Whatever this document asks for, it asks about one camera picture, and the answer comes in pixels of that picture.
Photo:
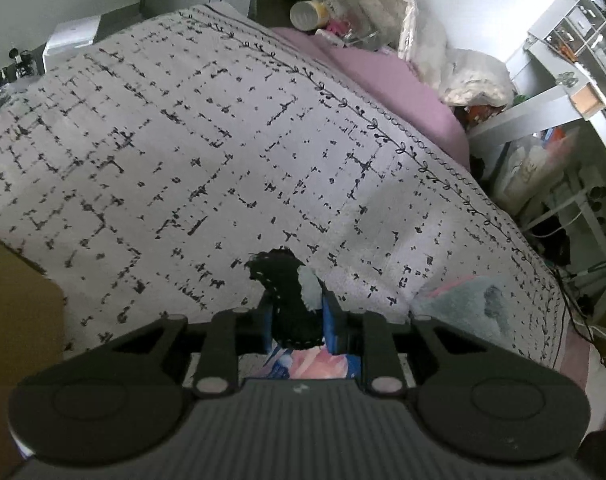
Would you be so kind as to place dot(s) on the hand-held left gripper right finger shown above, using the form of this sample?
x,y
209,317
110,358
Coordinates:
x,y
333,326

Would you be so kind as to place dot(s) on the light blue yarn bag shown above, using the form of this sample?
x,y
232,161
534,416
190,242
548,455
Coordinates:
x,y
463,310

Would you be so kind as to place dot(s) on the yellow paper cup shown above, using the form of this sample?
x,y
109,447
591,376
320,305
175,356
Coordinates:
x,y
307,15

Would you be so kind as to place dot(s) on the white small bin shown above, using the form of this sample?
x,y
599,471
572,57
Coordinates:
x,y
73,42

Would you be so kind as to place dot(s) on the white desk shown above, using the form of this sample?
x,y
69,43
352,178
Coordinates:
x,y
558,110

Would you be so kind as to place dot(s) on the grey drawer organizer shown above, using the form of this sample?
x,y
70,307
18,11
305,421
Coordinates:
x,y
578,35

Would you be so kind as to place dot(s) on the white crumpled pillow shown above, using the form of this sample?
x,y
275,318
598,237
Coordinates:
x,y
463,72

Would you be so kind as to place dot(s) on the black tripod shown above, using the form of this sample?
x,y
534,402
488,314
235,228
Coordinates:
x,y
13,67

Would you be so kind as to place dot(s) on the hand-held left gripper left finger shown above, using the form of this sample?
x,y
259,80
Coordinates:
x,y
267,321

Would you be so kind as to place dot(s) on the black knitted pouch white patch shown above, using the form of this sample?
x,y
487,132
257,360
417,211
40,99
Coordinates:
x,y
288,300

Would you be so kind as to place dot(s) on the pink bed sheet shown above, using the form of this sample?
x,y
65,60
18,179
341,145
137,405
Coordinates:
x,y
383,85

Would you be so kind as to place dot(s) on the pink blue printed packet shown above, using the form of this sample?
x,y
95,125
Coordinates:
x,y
313,362

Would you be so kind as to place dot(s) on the grey grid printed blanket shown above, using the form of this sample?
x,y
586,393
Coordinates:
x,y
208,150

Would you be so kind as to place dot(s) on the brown cardboard box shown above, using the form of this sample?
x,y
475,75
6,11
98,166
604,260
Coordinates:
x,y
18,320

